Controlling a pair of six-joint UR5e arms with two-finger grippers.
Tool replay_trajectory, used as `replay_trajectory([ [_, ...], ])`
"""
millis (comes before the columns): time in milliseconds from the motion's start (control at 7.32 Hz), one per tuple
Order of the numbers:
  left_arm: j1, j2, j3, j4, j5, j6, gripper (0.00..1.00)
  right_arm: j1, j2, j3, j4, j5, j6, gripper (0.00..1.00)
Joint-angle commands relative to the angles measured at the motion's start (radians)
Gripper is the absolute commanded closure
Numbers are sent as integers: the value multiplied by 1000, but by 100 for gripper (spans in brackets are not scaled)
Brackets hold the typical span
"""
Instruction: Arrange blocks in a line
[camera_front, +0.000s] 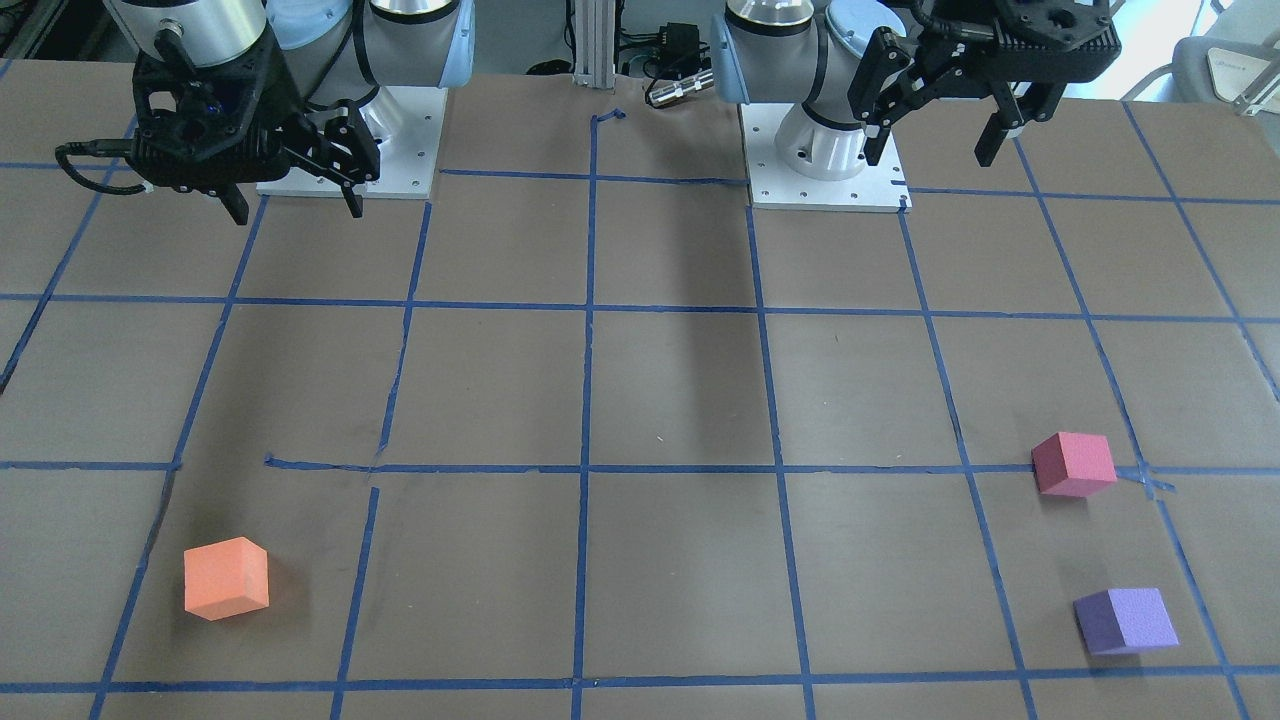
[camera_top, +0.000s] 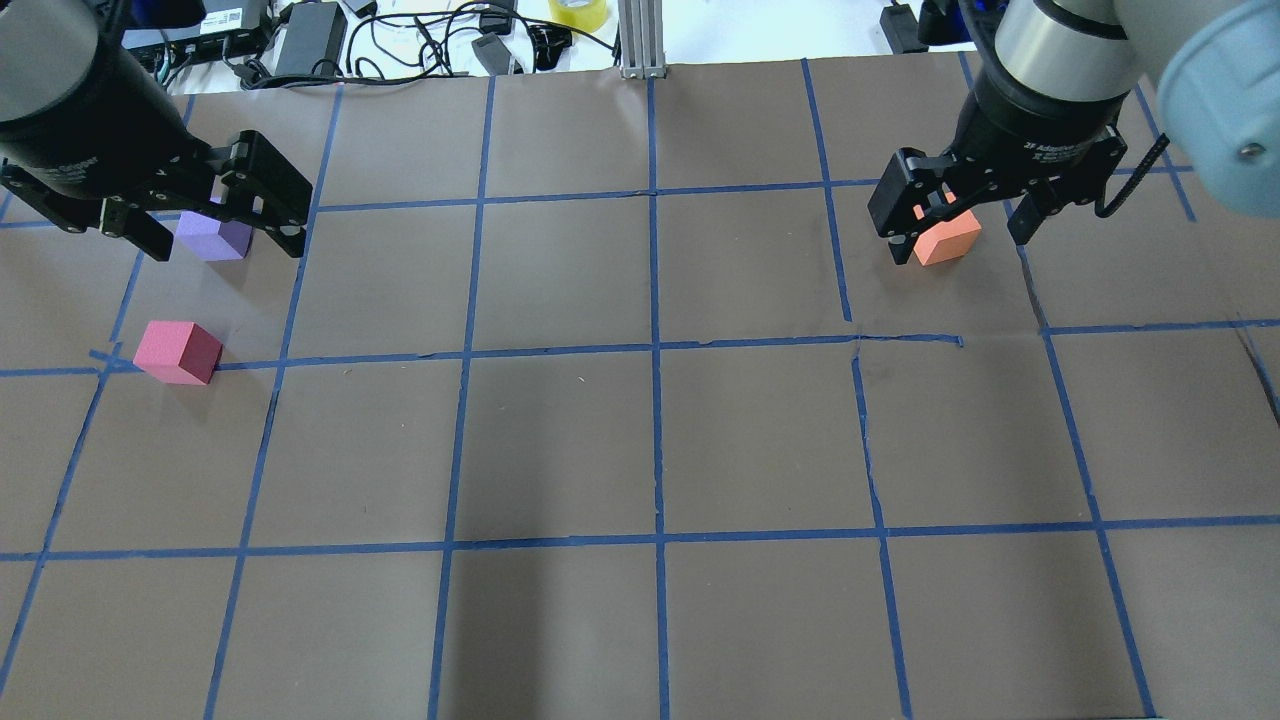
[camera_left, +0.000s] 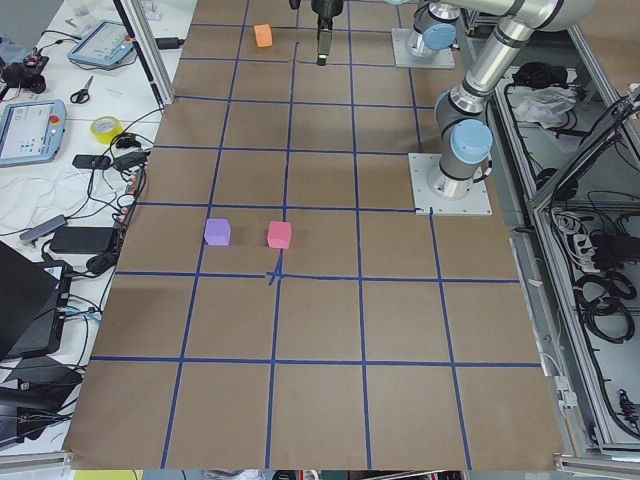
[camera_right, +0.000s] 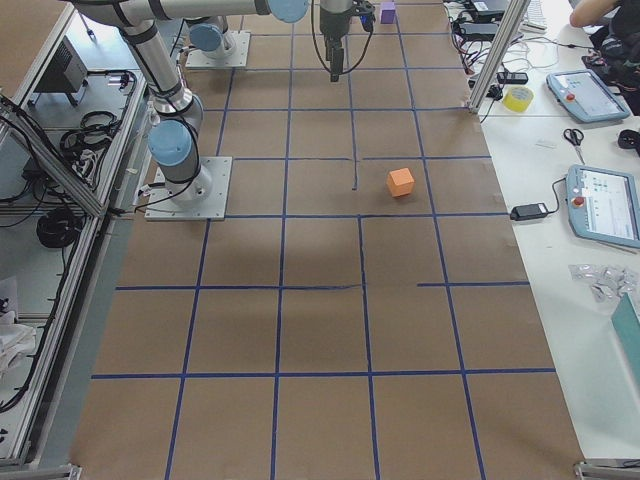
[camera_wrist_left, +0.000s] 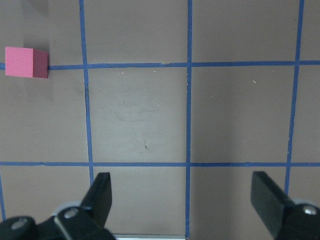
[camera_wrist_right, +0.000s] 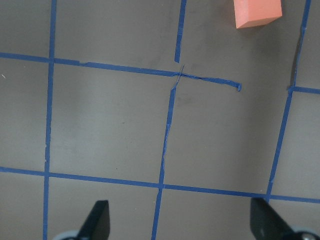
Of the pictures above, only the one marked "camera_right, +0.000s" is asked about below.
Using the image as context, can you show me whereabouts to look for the yellow tape roll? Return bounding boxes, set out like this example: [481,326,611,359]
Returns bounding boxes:
[503,85,534,113]

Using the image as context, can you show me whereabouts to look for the aluminium frame post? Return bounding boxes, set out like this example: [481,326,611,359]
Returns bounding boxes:
[467,0,530,113]

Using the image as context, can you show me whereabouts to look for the upper teach pendant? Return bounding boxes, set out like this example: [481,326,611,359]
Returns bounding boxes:
[546,69,631,123]

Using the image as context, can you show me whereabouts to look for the lower teach pendant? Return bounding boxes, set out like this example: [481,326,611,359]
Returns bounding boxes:
[565,164,639,248]

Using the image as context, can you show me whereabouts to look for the orange foam cube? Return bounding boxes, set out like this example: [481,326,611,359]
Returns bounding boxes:
[386,168,415,198]

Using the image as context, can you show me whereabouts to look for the black remote device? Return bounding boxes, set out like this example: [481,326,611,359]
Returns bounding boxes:
[496,71,529,85]

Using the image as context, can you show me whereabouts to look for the teal board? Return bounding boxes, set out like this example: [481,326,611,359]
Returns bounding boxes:
[611,293,640,382]

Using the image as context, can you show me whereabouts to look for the black power adapter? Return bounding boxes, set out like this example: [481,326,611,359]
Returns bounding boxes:
[509,203,549,221]

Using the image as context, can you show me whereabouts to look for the grey control box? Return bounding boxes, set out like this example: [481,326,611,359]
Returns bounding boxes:
[34,36,88,106]

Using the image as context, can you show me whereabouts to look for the plastic bags of parts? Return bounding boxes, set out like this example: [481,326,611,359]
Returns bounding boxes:
[568,264,639,302]

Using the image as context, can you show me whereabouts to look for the black handled scissors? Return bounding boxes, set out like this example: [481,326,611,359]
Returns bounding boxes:
[563,128,585,165]

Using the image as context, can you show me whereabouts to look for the coiled black cables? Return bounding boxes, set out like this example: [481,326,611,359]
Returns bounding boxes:
[36,207,82,250]

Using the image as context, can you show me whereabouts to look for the teach pendant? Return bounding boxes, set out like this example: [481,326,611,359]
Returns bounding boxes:
[546,69,631,123]
[565,164,639,248]

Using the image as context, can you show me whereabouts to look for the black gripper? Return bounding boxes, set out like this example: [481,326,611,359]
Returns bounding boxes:
[320,0,374,82]

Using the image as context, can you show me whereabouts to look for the purple foam cube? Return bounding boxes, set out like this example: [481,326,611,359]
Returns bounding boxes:
[380,1,396,25]

